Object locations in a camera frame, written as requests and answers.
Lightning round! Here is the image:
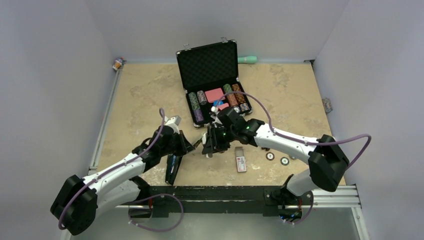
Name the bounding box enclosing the red-brown poker chip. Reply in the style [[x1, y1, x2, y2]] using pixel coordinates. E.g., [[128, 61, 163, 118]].
[[265, 152, 275, 161]]

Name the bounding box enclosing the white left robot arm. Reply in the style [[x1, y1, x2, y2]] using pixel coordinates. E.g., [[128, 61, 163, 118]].
[[50, 125, 196, 236]]

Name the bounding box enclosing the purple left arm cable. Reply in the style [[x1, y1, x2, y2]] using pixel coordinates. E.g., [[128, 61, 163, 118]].
[[57, 107, 167, 231]]

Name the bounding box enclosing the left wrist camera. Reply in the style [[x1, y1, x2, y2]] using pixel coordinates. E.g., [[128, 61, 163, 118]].
[[164, 115, 182, 134]]

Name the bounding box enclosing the pink card deck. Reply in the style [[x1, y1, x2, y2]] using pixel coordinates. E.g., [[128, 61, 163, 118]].
[[204, 88, 224, 103]]

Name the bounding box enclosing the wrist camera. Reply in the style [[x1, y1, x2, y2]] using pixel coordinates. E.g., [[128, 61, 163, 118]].
[[210, 106, 223, 127], [164, 115, 182, 134]]

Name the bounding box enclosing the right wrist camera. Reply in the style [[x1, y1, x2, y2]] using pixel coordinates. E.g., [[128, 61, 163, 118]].
[[210, 106, 223, 127]]

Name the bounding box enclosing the green poker chip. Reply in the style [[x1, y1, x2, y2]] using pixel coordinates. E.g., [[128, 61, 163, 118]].
[[280, 157, 290, 166]]

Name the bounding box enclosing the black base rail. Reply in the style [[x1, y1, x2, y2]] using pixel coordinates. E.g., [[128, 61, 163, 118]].
[[130, 184, 314, 220]]

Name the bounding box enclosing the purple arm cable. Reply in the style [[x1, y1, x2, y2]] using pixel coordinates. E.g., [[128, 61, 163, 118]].
[[57, 107, 167, 231], [215, 91, 373, 171]]

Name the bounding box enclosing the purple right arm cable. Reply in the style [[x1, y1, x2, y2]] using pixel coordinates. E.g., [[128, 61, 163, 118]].
[[215, 91, 373, 171]]

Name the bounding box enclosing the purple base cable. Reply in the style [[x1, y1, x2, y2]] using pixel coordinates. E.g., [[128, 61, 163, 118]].
[[128, 189, 186, 232]]

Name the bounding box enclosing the small orange bottle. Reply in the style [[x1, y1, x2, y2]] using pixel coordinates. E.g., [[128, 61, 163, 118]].
[[112, 57, 125, 71]]

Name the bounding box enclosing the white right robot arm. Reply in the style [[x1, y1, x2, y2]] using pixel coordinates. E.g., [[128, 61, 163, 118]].
[[201, 107, 349, 204]]

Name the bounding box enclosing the red staple box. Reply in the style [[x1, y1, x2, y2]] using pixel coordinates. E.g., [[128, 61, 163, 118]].
[[234, 146, 247, 173]]

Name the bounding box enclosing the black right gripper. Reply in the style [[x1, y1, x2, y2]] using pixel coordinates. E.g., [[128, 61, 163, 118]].
[[202, 125, 237, 156]]

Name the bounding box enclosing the black stapler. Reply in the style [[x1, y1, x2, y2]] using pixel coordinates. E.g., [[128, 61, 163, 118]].
[[165, 154, 183, 186]]

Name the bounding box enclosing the beige stapler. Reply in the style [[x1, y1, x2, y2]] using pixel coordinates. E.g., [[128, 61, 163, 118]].
[[192, 132, 208, 148]]

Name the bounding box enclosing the black poker chip case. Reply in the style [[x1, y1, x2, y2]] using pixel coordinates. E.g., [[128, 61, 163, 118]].
[[176, 39, 253, 128]]

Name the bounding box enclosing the mint green bottle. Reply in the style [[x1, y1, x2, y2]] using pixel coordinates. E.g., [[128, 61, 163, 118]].
[[237, 56, 258, 65]]

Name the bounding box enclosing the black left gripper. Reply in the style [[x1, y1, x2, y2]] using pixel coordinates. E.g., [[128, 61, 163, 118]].
[[159, 129, 195, 157]]

